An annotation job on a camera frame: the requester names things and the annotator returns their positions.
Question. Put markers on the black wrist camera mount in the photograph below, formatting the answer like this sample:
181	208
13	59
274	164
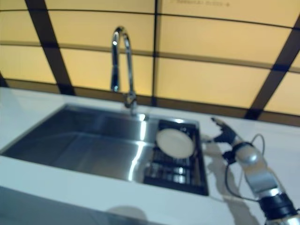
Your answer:
229	156

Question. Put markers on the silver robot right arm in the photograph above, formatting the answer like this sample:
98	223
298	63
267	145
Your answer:
260	171

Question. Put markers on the chrome kitchen faucet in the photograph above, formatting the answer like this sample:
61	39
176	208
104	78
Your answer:
115	58

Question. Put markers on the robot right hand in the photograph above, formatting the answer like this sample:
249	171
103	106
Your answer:
226	134

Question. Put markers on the stainless steel sink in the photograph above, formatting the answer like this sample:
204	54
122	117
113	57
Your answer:
82	143

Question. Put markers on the black dish drying rack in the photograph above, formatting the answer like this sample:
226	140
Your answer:
173	171

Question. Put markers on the small beige plate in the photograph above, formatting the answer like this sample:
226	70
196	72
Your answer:
174	141

